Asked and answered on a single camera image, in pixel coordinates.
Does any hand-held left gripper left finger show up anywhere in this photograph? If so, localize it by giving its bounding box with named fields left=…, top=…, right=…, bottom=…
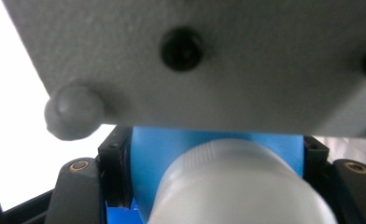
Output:
left=97, top=124, right=134, bottom=209

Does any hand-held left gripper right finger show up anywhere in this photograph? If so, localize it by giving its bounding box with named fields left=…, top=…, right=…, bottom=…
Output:
left=302, top=134, right=331, bottom=189

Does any blue bottle with white cap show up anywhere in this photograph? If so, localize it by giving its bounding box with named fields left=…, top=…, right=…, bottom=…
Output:
left=106, top=125, right=339, bottom=224

